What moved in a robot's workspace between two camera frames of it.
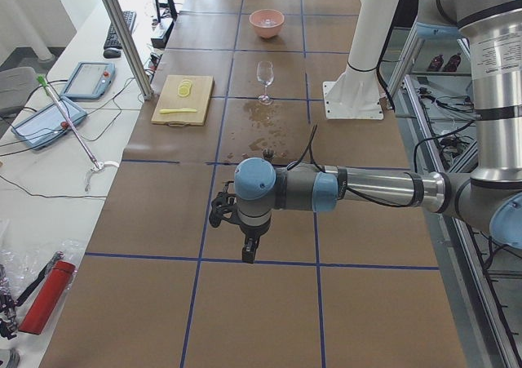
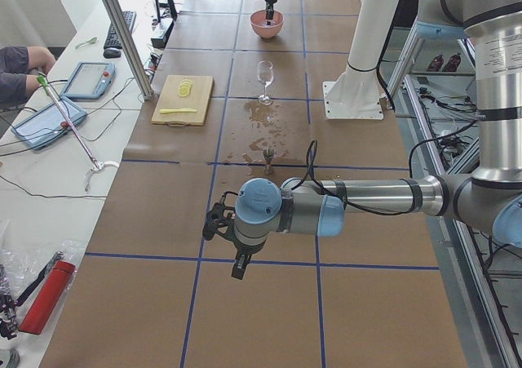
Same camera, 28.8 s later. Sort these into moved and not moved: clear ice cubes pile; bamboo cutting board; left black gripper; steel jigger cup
Moved: left black gripper
Not moved: steel jigger cup; clear ice cubes pile; bamboo cutting board
